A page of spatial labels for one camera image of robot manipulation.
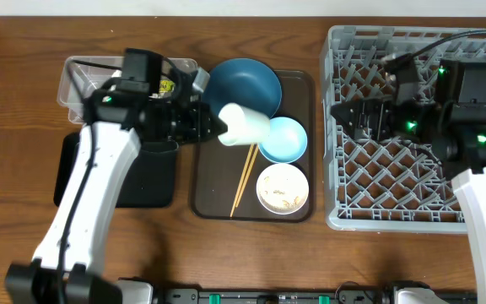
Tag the wooden chopstick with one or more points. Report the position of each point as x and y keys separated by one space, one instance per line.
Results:
x=247 y=175
x=242 y=177

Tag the grey dishwasher rack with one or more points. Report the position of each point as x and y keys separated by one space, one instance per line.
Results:
x=394 y=184

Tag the white bowl with food scraps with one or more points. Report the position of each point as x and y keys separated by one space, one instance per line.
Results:
x=282 y=189

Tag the dark brown serving tray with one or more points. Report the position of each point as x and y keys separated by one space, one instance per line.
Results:
x=218 y=168

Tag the light blue bowl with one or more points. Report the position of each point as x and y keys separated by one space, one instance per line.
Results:
x=287 y=141

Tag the yellow green snack wrapper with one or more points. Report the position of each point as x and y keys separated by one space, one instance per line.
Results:
x=166 y=86

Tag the dark blue plate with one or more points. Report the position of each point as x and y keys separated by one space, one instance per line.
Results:
x=246 y=82

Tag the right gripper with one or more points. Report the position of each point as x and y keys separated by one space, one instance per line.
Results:
x=361 y=116

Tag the clear plastic bin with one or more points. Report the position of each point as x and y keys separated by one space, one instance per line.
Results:
x=89 y=79

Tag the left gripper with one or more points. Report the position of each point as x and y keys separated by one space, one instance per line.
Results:
x=200 y=115

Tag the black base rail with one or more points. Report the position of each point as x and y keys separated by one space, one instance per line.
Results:
x=310 y=297

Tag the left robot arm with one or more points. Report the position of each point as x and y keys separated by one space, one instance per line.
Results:
x=68 y=263

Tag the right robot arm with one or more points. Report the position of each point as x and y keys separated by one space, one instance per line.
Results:
x=454 y=126

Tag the white cup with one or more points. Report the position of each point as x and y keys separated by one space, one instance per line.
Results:
x=244 y=125

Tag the black plastic tray bin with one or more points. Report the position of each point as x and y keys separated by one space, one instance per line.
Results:
x=149 y=182

